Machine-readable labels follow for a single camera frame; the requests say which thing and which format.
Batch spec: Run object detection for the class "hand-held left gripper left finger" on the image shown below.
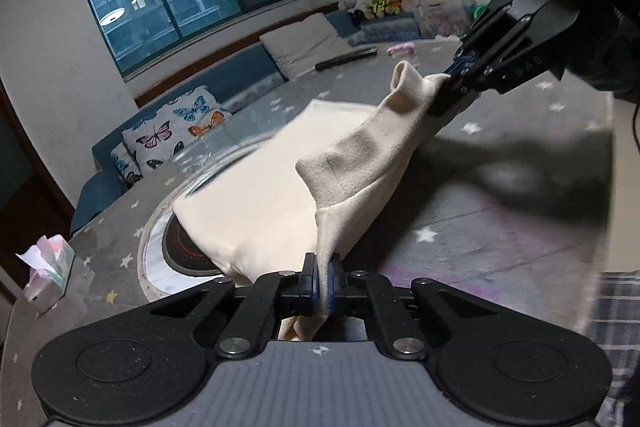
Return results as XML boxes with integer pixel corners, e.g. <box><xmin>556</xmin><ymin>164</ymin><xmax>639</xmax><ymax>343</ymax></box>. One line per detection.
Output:
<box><xmin>149</xmin><ymin>252</ymin><xmax>322</xmax><ymax>360</ymax></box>

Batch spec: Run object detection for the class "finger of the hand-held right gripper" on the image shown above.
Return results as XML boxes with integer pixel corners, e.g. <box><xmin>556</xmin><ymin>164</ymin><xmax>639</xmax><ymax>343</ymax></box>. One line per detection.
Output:
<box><xmin>452</xmin><ymin>0</ymin><xmax>527</xmax><ymax>60</ymax></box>
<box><xmin>429</xmin><ymin>17</ymin><xmax>534</xmax><ymax>118</ymax></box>

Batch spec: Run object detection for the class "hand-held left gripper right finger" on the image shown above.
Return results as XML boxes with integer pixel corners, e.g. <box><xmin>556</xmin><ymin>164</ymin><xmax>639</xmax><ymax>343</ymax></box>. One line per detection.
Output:
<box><xmin>327</xmin><ymin>255</ymin><xmax>493</xmax><ymax>360</ymax></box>

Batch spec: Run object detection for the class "cream fleece garment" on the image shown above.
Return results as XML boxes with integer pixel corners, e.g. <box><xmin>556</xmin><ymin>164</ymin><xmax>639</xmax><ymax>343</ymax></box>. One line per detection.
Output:
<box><xmin>171</xmin><ymin>60</ymin><xmax>454</xmax><ymax>344</ymax></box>

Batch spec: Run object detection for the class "clear toy box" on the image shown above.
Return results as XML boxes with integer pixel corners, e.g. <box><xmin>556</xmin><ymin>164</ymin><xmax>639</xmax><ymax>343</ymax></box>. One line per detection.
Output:
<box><xmin>414</xmin><ymin>1</ymin><xmax>473</xmax><ymax>40</ymax></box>

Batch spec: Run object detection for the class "black round induction cooktop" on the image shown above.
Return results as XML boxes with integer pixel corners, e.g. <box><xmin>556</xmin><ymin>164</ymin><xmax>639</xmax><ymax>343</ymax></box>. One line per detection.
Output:
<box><xmin>162</xmin><ymin>212</ymin><xmax>228</xmax><ymax>279</ymax></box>

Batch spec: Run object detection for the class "black remote control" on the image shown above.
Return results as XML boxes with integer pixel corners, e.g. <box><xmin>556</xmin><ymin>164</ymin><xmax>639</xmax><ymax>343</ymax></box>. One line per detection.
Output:
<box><xmin>314</xmin><ymin>47</ymin><xmax>379</xmax><ymax>72</ymax></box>

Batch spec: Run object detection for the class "grey star-print tablecloth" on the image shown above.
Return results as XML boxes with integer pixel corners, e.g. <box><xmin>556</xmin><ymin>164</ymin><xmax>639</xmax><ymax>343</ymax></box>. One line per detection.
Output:
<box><xmin>0</xmin><ymin>38</ymin><xmax>617</xmax><ymax>427</ymax></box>

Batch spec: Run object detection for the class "panda plush toy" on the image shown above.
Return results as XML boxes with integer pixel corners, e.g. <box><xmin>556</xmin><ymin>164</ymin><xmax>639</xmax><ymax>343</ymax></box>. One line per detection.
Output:
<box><xmin>342</xmin><ymin>0</ymin><xmax>369</xmax><ymax>22</ymax></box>

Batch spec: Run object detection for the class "grey pillow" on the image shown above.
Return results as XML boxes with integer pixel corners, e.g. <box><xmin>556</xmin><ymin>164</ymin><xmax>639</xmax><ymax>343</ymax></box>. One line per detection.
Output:
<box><xmin>259</xmin><ymin>12</ymin><xmax>353</xmax><ymax>81</ymax></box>

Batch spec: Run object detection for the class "large butterfly-print pillow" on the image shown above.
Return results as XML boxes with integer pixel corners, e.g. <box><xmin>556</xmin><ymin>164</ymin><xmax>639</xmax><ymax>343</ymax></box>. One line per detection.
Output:
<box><xmin>121</xmin><ymin>86</ymin><xmax>232</xmax><ymax>174</ymax></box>

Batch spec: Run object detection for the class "small butterfly-print pillow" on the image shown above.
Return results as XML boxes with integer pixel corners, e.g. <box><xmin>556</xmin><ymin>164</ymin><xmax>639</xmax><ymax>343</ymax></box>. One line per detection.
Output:
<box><xmin>110</xmin><ymin>142</ymin><xmax>144</xmax><ymax>188</ymax></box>

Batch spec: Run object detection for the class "blue sofa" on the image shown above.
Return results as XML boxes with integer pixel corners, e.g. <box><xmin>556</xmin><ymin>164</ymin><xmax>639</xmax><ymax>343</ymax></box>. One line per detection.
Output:
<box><xmin>69</xmin><ymin>4</ymin><xmax>426</xmax><ymax>238</ymax></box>

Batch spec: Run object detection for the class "tissue box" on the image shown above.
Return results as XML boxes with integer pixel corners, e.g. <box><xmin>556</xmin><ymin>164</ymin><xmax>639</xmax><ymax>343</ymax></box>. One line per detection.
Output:
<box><xmin>15</xmin><ymin>234</ymin><xmax>77</xmax><ymax>314</ymax></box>

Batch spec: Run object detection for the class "person's plaid clothing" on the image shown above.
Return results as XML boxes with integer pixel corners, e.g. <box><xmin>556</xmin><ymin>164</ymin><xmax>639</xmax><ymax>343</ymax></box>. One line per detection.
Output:
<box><xmin>585</xmin><ymin>271</ymin><xmax>640</xmax><ymax>427</ymax></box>

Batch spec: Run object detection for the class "dark wooden door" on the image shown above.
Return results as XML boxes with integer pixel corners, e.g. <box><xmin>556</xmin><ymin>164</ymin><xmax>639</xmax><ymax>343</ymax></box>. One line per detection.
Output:
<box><xmin>0</xmin><ymin>79</ymin><xmax>76</xmax><ymax>305</ymax></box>

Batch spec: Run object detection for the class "white marble cooktop ring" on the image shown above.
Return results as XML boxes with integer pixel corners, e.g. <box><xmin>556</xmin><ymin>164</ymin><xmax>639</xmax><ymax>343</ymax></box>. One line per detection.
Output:
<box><xmin>142</xmin><ymin>169</ymin><xmax>231</xmax><ymax>295</ymax></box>

